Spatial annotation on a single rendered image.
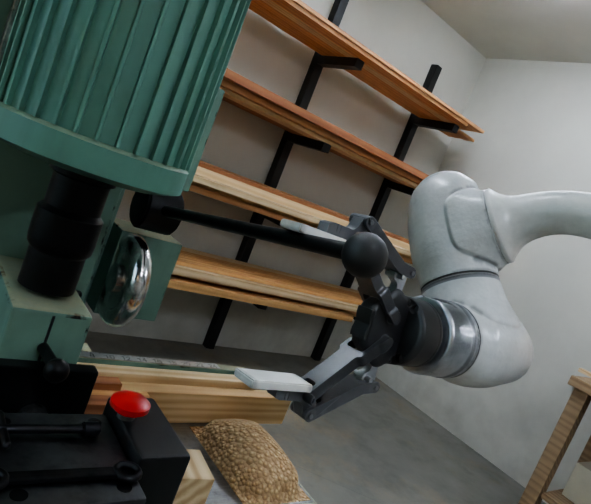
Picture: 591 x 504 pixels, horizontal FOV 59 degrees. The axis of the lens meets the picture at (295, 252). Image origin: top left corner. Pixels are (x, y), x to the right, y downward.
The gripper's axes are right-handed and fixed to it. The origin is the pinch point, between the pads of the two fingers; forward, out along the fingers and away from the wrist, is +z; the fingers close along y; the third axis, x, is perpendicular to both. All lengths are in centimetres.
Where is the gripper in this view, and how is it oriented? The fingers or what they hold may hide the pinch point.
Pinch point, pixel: (276, 304)
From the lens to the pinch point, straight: 45.5
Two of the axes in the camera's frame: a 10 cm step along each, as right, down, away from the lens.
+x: 6.0, 2.0, -7.8
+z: -7.5, -2.2, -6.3
